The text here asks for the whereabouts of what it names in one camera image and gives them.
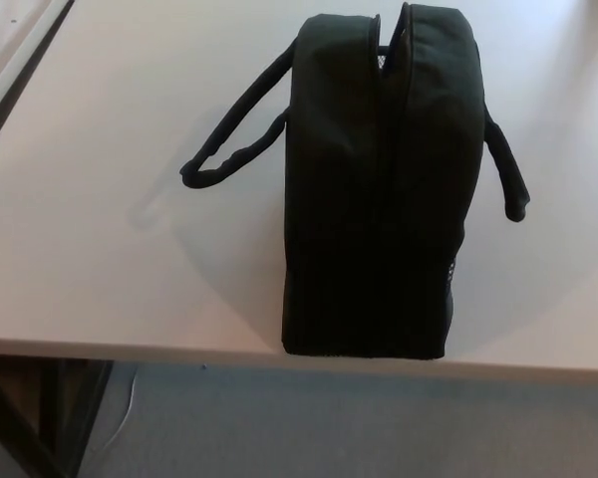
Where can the black upright table leg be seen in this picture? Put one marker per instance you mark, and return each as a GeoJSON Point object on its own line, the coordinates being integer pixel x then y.
{"type": "Point", "coordinates": [75, 398]}

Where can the black diagonal table brace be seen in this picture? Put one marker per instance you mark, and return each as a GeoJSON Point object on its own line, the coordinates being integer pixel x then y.
{"type": "Point", "coordinates": [15, 428]}

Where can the black fabric lunch bag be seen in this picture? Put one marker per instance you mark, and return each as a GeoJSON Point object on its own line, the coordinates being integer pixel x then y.
{"type": "Point", "coordinates": [339, 199]}

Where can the white printed board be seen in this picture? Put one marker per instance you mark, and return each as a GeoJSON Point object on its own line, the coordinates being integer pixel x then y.
{"type": "Point", "coordinates": [5, 45]}

